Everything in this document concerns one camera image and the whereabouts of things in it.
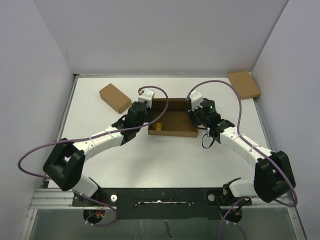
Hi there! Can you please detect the small yellow object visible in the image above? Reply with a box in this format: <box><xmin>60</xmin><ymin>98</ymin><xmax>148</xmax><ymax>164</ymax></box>
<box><xmin>155</xmin><ymin>122</ymin><xmax>163</xmax><ymax>131</ymax></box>

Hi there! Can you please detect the large cardboard box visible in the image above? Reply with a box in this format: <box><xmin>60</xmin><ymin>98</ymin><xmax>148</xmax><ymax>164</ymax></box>
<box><xmin>147</xmin><ymin>98</ymin><xmax>199</xmax><ymax>138</ymax></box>

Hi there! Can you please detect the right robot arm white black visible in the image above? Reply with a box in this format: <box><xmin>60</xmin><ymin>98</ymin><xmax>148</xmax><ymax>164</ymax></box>
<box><xmin>188</xmin><ymin>93</ymin><xmax>296</xmax><ymax>205</ymax></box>

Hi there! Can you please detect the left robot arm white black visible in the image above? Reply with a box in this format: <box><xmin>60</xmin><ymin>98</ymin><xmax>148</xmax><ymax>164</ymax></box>
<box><xmin>42</xmin><ymin>100</ymin><xmax>151</xmax><ymax>206</ymax></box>

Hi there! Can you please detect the small closed cardboard box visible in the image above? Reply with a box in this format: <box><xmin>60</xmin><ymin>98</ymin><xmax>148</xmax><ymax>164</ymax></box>
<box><xmin>99</xmin><ymin>83</ymin><xmax>132</xmax><ymax>114</ymax></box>

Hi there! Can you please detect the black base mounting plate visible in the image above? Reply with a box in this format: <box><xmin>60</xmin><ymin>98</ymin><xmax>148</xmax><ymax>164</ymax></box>
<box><xmin>71</xmin><ymin>186</ymin><xmax>252</xmax><ymax>221</ymax></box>

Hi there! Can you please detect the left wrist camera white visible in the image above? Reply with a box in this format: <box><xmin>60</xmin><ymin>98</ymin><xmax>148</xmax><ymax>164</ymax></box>
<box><xmin>137</xmin><ymin>88</ymin><xmax>155</xmax><ymax>109</ymax></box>

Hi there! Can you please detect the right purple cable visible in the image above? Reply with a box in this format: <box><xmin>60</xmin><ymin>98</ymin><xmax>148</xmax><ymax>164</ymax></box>
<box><xmin>186</xmin><ymin>79</ymin><xmax>300</xmax><ymax>240</ymax></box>

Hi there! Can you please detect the aluminium frame rail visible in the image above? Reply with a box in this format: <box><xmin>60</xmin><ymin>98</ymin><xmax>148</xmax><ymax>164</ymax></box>
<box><xmin>20</xmin><ymin>188</ymin><xmax>307</xmax><ymax>240</ymax></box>

